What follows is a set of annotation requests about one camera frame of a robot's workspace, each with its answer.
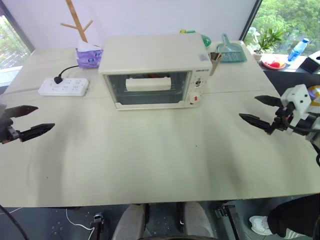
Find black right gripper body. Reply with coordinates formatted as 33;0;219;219
266;100;296;136

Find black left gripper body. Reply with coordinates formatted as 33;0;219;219
0;126;21;146

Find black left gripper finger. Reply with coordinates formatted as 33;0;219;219
6;105;39;119
18;122;56;143

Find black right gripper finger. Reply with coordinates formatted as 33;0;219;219
254;95;285;109
238;113;274;135

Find plate with red fruit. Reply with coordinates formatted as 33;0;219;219
260;55;287;70

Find white toaster oven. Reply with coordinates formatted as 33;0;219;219
98;33;214;111

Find purple yellow object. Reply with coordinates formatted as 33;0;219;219
308;85;320;106

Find white power strip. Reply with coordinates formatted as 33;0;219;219
38;77;90;97

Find black box white top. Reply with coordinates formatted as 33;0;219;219
299;51;320;74

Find blue water bottle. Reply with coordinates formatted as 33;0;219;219
287;37;311;63

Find potted green plant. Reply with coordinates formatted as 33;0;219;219
251;26;285;61

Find teal dustpan with brush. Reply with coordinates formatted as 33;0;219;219
215;33;248;64

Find grey holder with brown sticks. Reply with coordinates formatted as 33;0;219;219
207;51;224;76

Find purple tissue box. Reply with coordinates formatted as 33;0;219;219
75;38;104;69

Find green round object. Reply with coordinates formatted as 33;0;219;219
201;34;212;48

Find person leg black trousers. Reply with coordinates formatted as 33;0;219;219
266;194;320;239

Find black table leg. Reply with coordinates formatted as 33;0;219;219
90;211;105;240
214;204;241;240

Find wooden branch stand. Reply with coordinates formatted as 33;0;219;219
60;0;94;43

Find white sneaker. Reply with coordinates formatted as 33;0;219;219
248;215;274;236

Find beige rounded leg shape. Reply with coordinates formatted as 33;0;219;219
111;203;149;240
183;201;216;240

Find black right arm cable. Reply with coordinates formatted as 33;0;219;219
286;125;320;167

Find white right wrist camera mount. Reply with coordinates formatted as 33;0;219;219
279;84;314;135

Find black plug with cable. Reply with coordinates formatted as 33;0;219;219
53;65;80;85

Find black floor cable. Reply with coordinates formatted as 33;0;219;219
0;204;29;240

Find white floor cable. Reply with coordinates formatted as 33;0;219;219
65;208;96;240

